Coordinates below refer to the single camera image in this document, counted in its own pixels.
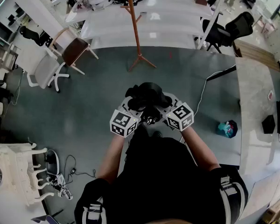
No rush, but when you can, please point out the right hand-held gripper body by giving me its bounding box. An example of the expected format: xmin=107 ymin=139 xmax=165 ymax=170
xmin=157 ymin=92 xmax=195 ymax=132

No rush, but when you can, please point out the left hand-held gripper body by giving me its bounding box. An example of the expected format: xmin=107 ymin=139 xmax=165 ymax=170
xmin=109 ymin=96 xmax=143 ymax=139

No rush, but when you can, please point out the brown wooden coat rack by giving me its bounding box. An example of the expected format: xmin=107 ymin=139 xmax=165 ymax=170
xmin=120 ymin=0 xmax=157 ymax=72

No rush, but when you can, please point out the person's right forearm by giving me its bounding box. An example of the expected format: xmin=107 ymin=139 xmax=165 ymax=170
xmin=178 ymin=126 xmax=222 ymax=172

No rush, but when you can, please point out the person's left forearm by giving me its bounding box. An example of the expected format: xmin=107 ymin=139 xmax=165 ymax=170
xmin=96 ymin=131 xmax=126 ymax=185

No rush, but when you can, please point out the black bin with teal bag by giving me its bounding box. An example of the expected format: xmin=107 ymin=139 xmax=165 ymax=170
xmin=216 ymin=119 xmax=238 ymax=139

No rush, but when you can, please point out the person's body in black clothes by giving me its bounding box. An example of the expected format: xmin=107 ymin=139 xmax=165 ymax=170
xmin=74 ymin=124 xmax=249 ymax=224

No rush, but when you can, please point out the grey stone counter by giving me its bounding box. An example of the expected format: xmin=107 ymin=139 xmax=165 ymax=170
xmin=234 ymin=56 xmax=280 ymax=219

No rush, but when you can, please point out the black oval floor device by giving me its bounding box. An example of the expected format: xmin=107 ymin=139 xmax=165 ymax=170
xmin=44 ymin=149 xmax=60 ymax=176

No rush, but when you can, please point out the wooden chair with brown seat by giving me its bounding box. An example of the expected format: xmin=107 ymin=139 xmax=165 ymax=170
xmin=48 ymin=27 xmax=100 ymax=76

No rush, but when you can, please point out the black box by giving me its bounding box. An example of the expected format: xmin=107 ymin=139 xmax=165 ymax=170
xmin=261 ymin=114 xmax=276 ymax=134

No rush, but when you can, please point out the white jointed floor device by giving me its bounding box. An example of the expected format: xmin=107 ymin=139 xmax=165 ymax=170
xmin=46 ymin=174 xmax=73 ymax=201

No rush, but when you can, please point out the white office chair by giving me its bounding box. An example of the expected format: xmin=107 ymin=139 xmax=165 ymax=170
xmin=27 ymin=47 xmax=70 ymax=93

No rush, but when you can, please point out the wooden slat platform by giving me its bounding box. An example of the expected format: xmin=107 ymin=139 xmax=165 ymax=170
xmin=233 ymin=39 xmax=280 ymax=73

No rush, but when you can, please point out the black office chair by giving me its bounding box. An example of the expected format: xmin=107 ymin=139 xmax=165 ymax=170
xmin=202 ymin=11 xmax=255 ymax=54
xmin=20 ymin=26 xmax=52 ymax=48

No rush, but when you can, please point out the white ornate table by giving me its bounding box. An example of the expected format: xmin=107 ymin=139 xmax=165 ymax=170
xmin=0 ymin=142 xmax=55 ymax=207

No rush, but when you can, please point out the white power cable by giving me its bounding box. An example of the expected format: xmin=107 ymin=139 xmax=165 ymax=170
xmin=196 ymin=65 xmax=236 ymax=116

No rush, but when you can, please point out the black floor cable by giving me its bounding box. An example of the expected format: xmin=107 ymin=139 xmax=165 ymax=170
xmin=64 ymin=154 xmax=98 ymax=186

